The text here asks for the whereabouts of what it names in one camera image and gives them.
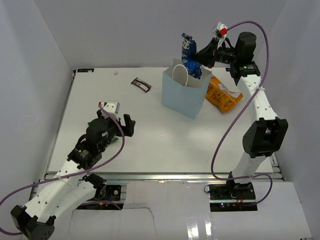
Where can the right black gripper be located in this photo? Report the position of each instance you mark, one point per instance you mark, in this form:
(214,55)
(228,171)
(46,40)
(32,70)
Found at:
(204,57)

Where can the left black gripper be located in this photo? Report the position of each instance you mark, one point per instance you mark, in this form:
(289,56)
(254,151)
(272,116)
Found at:
(128,129)

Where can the blue snack bag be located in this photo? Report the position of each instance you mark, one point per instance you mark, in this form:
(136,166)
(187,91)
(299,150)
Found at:
(189,49)

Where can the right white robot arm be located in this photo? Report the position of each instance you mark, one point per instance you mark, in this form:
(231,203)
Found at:
(267,131)

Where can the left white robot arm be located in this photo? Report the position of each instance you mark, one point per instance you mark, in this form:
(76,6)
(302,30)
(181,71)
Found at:
(72,185)

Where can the orange chips bag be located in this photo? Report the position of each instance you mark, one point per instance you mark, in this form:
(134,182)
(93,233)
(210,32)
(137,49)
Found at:
(220,96)

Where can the light blue paper bag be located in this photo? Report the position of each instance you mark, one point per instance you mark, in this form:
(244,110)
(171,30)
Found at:
(182,92)

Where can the brown chocolate bar wrapper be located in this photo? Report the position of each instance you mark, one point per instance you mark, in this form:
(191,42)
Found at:
(141,84)

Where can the left corner label sticker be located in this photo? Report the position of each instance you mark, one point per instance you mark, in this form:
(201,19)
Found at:
(85,70)

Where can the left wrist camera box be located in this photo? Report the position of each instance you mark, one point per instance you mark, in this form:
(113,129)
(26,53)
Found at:
(110,106)

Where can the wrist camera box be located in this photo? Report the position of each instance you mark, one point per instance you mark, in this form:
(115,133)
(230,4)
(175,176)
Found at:
(110,106)
(221,32)

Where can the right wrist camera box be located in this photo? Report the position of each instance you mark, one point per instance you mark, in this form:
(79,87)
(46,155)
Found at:
(221,32)

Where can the aluminium table frame rail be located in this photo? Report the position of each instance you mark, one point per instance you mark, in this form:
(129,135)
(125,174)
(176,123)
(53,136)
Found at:
(156,177)

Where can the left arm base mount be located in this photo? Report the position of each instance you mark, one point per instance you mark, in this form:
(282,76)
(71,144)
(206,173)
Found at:
(107,193)

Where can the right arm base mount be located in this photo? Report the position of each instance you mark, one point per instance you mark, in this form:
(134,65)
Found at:
(223,200)

